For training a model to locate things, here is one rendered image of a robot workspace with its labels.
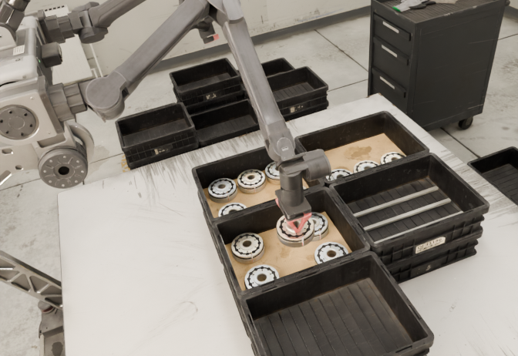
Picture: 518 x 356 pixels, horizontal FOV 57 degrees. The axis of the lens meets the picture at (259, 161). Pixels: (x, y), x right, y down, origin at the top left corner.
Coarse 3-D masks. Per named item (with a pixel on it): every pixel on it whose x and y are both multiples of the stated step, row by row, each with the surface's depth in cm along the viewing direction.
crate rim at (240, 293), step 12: (312, 192) 154; (276, 204) 151; (336, 204) 148; (240, 216) 149; (348, 216) 144; (216, 228) 146; (360, 240) 137; (360, 252) 133; (228, 264) 134; (324, 264) 131; (288, 276) 129; (240, 288) 128; (252, 288) 127
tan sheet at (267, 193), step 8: (272, 184) 174; (304, 184) 172; (240, 192) 173; (264, 192) 171; (272, 192) 171; (208, 200) 171; (232, 200) 170; (240, 200) 169; (248, 200) 169; (256, 200) 168; (264, 200) 168; (216, 208) 168; (216, 216) 165
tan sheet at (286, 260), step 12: (336, 228) 154; (264, 240) 153; (276, 240) 153; (324, 240) 150; (336, 240) 150; (228, 252) 151; (264, 252) 150; (276, 252) 149; (288, 252) 148; (300, 252) 148; (312, 252) 147; (348, 252) 146; (240, 264) 147; (252, 264) 146; (264, 264) 146; (276, 264) 145; (288, 264) 145; (300, 264) 144; (312, 264) 144; (240, 276) 143
